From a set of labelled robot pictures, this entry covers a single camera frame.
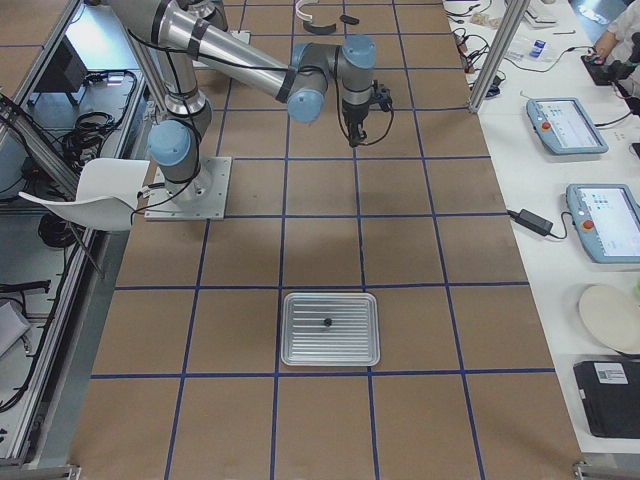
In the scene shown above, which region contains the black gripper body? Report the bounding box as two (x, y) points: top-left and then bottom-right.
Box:
(344, 103), (368, 140)

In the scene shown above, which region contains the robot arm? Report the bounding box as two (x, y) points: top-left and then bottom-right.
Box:
(111, 1), (391, 147)

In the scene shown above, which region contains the ribbed metal tray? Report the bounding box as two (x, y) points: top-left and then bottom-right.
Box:
(280, 292), (381, 367)

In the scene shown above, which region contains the green curved brake shoe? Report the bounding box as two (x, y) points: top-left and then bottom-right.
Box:
(303, 21), (337, 35)

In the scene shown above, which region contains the black brake pad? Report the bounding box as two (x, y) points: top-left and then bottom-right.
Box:
(339, 14), (360, 25)

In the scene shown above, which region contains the black power adapter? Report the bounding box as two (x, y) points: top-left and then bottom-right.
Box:
(507, 209), (553, 236)

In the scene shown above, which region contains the blue teach pendant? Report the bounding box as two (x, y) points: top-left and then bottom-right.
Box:
(526, 97), (609, 155)
(566, 184), (639, 264)

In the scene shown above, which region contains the white plastic chair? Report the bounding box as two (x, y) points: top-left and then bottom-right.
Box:
(18, 158), (149, 231)

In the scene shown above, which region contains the round beige plate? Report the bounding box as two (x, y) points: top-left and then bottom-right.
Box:
(578, 285), (639, 355)

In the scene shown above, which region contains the black flat case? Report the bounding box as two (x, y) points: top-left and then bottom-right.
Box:
(573, 361), (639, 439)

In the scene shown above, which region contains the white curved plastic bracket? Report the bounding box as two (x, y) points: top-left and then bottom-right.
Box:
(295, 0), (317, 23)

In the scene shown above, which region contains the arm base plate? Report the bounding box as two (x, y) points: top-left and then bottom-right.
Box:
(144, 156), (232, 221)

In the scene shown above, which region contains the aluminium frame post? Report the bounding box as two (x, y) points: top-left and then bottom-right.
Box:
(468, 0), (529, 113)

